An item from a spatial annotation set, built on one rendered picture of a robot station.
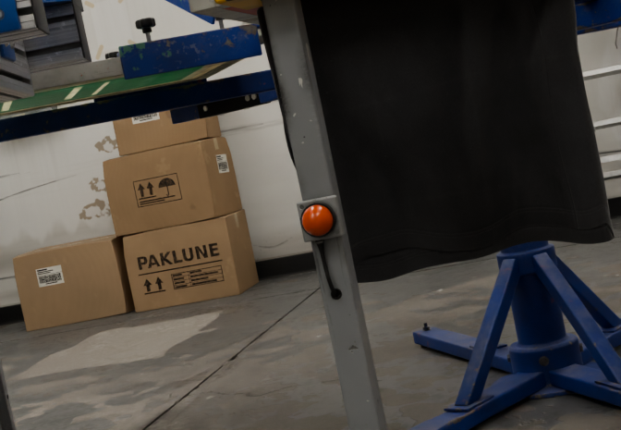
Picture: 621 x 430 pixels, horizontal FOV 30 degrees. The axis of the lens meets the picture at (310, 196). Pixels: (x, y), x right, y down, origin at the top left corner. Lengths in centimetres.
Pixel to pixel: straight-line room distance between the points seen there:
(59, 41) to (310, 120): 61
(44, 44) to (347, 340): 76
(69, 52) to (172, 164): 431
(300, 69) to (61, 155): 559
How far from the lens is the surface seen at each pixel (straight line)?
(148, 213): 627
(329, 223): 138
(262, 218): 656
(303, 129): 141
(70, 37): 190
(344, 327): 143
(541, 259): 296
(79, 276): 646
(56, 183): 698
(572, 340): 304
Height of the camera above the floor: 75
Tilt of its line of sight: 3 degrees down
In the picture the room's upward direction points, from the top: 12 degrees counter-clockwise
